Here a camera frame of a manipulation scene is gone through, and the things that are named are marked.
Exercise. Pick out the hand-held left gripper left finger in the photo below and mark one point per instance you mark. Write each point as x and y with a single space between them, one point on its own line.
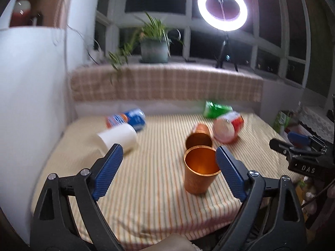
110 170

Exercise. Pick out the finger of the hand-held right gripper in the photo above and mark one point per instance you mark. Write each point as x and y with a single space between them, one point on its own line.
298 138
281 145

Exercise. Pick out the blue can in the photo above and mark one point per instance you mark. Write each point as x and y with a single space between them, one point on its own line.
136 120

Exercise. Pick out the white lace cloth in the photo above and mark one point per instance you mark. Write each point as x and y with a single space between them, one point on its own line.
314 120

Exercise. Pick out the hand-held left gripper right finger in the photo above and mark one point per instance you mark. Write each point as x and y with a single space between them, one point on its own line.
230 172

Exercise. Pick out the striped tablecloth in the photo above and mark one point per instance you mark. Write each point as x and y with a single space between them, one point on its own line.
151 183

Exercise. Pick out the orange snack packet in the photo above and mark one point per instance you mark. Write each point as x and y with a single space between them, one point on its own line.
116 120

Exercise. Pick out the plaid cloth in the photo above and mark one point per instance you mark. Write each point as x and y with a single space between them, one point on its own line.
167 83

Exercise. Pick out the green snack bag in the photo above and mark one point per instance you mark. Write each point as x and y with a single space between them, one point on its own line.
214 109

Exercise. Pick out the red and white noodle bowl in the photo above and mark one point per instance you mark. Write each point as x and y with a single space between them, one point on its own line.
226 130

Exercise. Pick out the black tripod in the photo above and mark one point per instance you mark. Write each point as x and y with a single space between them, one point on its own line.
225 51

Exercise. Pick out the potted green plant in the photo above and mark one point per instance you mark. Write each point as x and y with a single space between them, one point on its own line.
154 51

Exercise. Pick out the green box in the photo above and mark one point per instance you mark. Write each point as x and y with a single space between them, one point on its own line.
281 121

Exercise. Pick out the orange metal cup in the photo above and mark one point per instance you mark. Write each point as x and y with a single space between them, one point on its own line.
199 138
200 180

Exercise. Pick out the white cup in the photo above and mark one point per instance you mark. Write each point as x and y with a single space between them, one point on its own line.
120 137

